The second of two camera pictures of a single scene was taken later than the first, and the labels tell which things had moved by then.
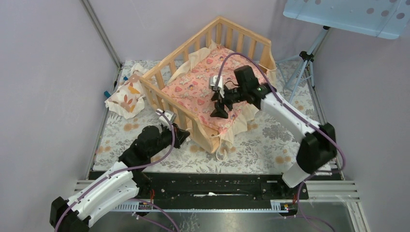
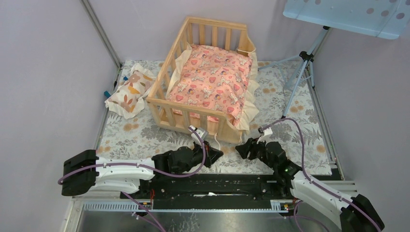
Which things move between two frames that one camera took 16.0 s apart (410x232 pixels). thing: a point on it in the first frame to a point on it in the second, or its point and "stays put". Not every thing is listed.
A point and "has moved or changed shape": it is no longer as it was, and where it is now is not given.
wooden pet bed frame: (219, 32) has moved or changed shape
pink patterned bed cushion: (189, 88) has moved or changed shape
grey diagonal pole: (101, 33) stays put
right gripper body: (227, 97) to (258, 152)
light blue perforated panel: (386, 19) stays put
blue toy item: (107, 94) stays put
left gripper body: (169, 136) to (197, 158)
